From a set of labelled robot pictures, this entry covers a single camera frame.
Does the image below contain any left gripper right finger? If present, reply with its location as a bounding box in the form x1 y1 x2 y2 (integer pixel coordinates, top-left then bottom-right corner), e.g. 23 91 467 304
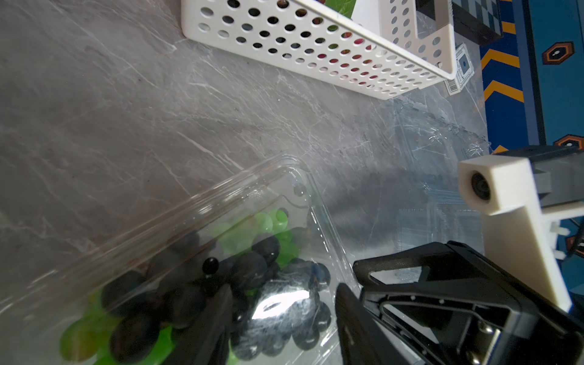
335 283 408 365

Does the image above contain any white perforated plastic basket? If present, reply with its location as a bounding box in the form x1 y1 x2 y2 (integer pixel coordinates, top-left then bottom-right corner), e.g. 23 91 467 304
181 1 457 100

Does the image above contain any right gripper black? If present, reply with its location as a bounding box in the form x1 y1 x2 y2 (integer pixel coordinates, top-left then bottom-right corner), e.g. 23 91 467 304
353 241 583 364

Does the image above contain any clear clamshell container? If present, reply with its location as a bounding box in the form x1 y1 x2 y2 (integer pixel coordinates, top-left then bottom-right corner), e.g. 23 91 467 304
322 102 488 261
1 155 357 364

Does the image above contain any black grey chessboard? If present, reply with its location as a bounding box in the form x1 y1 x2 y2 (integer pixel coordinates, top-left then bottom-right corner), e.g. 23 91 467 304
451 0 503 47

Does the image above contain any black grape bunch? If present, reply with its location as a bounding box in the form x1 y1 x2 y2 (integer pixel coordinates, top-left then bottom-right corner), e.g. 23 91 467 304
99 228 332 364

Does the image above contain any green grape bunch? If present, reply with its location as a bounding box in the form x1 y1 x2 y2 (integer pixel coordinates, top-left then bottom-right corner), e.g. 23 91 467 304
58 208 297 364

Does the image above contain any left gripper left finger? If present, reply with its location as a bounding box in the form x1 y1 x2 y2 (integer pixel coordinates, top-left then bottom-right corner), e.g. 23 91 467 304
163 284 233 365

